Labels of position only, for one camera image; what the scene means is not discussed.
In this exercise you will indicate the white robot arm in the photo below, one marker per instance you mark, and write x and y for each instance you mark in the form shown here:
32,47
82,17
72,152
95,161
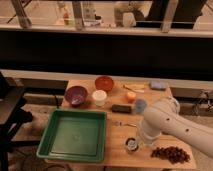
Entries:
163,116

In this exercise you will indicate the white cup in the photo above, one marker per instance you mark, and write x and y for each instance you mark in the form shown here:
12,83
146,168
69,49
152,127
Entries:
99,97

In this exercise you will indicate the small metal cup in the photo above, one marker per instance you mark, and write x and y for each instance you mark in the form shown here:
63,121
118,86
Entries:
131,145

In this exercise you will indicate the orange bowl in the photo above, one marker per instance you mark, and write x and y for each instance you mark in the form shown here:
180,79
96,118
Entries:
104,83

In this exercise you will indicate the black rectangular block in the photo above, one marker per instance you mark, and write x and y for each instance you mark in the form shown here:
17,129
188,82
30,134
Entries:
121,109

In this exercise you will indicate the orange fruit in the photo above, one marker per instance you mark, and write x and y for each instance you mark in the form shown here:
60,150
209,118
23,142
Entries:
130,97

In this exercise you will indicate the wooden spoon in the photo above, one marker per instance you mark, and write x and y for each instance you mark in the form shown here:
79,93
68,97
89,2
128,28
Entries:
135,87

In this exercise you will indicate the purple bowl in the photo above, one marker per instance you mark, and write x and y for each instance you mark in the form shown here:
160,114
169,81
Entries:
76,95

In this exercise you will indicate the metal fork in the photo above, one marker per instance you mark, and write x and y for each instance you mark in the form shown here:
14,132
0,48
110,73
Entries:
119,123

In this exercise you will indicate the blue sponge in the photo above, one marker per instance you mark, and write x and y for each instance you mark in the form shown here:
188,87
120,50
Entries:
158,85

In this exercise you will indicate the green plastic tray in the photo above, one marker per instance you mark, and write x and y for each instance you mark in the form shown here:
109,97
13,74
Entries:
74,135

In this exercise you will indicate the brown pile of raisins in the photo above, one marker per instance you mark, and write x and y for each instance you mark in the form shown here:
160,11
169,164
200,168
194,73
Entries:
172,154

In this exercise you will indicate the black chair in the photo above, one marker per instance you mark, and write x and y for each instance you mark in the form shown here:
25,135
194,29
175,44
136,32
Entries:
12,117

